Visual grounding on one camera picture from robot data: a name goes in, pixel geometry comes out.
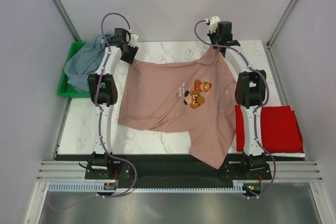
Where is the pink t shirt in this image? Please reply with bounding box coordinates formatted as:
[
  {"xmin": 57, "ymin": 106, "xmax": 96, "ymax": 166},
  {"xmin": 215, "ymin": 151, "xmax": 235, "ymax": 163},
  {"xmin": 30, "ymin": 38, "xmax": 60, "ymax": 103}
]
[{"xmin": 118, "ymin": 48, "xmax": 236, "ymax": 169}]

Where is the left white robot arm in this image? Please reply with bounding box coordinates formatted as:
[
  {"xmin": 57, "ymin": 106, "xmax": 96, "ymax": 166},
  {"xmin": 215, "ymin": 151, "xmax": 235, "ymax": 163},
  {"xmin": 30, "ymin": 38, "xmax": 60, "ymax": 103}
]
[{"xmin": 85, "ymin": 28, "xmax": 139, "ymax": 179}]

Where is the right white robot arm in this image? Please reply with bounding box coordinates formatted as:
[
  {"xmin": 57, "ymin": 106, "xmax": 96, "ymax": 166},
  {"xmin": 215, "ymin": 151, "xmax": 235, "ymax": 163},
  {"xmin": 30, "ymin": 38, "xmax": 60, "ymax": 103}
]
[{"xmin": 205, "ymin": 16, "xmax": 269, "ymax": 179}]

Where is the grey-blue t shirt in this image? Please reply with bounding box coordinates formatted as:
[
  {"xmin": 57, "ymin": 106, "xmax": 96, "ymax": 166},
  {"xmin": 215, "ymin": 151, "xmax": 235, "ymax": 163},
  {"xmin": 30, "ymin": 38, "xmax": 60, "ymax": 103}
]
[{"xmin": 64, "ymin": 35, "xmax": 105, "ymax": 93}]

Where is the green plastic bin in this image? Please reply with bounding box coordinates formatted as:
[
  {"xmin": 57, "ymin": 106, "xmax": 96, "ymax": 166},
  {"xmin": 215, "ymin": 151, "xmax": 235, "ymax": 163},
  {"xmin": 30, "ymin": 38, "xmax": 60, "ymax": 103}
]
[{"xmin": 57, "ymin": 41, "xmax": 90, "ymax": 99}]

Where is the folded red t shirt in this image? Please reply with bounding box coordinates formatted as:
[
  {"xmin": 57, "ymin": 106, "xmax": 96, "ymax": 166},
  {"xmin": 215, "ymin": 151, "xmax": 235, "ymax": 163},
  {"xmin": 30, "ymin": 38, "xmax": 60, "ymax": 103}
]
[{"xmin": 234, "ymin": 104, "xmax": 305, "ymax": 154}]

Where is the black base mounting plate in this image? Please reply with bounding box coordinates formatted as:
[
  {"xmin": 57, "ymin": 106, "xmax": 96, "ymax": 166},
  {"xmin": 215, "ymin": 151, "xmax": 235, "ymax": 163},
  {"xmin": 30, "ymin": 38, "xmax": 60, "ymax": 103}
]
[{"xmin": 83, "ymin": 153, "xmax": 271, "ymax": 190}]

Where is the folded white t shirt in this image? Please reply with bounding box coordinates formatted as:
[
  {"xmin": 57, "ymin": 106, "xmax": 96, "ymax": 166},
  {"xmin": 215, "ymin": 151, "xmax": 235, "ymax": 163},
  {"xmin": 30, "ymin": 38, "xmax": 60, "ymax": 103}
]
[{"xmin": 272, "ymin": 153, "xmax": 305, "ymax": 158}]

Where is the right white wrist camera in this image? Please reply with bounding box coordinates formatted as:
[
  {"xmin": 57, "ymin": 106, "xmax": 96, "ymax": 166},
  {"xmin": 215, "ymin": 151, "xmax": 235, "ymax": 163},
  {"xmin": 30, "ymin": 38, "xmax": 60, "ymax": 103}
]
[{"xmin": 205, "ymin": 16, "xmax": 220, "ymax": 34}]

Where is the right aluminium corner post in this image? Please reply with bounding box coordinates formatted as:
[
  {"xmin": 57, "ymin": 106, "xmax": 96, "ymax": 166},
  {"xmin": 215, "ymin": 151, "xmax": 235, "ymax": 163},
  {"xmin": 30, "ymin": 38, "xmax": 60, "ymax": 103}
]
[{"xmin": 266, "ymin": 0, "xmax": 299, "ymax": 50}]

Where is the aluminium corner post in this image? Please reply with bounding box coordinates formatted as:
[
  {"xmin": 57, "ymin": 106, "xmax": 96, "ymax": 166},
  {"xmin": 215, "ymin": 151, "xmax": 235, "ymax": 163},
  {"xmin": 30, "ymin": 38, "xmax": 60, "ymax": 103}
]
[
  {"xmin": 52, "ymin": 0, "xmax": 81, "ymax": 41},
  {"xmin": 266, "ymin": 0, "xmax": 299, "ymax": 50}
]

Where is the left aluminium corner post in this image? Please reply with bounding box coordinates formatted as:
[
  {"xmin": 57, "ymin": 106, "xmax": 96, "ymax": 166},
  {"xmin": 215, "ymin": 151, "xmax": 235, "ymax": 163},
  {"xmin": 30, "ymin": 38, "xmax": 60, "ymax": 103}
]
[{"xmin": 52, "ymin": 0, "xmax": 81, "ymax": 41}]

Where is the right white cable duct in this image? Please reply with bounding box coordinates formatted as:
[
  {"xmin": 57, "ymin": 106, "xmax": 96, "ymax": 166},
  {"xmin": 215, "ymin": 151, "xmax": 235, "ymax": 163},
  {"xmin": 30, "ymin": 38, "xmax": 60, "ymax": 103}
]
[{"xmin": 130, "ymin": 182, "xmax": 246, "ymax": 194}]

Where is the white cable duct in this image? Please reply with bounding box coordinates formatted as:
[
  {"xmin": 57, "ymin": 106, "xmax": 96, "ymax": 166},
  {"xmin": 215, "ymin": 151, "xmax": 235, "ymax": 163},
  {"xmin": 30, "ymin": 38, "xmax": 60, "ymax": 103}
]
[
  {"xmin": 48, "ymin": 182, "xmax": 118, "ymax": 193},
  {"xmin": 130, "ymin": 182, "xmax": 246, "ymax": 194}
]

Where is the left white cable duct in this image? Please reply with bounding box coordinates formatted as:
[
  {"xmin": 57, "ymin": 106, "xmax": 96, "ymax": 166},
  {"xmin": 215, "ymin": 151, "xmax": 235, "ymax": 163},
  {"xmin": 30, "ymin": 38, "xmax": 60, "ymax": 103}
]
[{"xmin": 48, "ymin": 182, "xmax": 118, "ymax": 193}]

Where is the aluminium rail frame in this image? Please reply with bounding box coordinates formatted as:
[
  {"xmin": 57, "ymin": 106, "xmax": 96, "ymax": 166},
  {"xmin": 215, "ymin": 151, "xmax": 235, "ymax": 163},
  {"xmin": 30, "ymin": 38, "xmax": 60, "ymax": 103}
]
[{"xmin": 24, "ymin": 155, "xmax": 329, "ymax": 223}]

